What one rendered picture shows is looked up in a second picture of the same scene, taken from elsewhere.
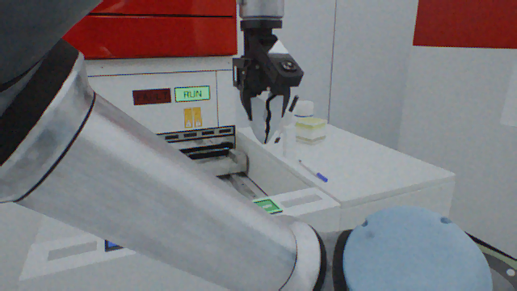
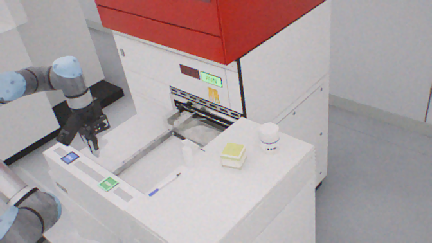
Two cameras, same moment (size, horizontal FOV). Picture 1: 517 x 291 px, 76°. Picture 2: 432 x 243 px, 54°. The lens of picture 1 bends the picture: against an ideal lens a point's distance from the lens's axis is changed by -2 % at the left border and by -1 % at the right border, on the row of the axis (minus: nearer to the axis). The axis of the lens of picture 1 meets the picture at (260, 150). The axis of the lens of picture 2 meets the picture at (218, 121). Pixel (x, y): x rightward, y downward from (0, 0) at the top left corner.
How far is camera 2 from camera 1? 156 cm
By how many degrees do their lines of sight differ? 64
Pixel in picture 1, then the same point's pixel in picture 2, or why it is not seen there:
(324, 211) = (116, 207)
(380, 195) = (144, 225)
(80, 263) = (53, 158)
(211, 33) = (206, 45)
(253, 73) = not seen: hidden behind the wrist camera
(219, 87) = (228, 81)
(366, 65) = not seen: outside the picture
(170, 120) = (201, 90)
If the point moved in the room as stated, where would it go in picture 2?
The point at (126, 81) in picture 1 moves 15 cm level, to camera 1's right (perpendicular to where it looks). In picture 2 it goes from (176, 56) to (188, 71)
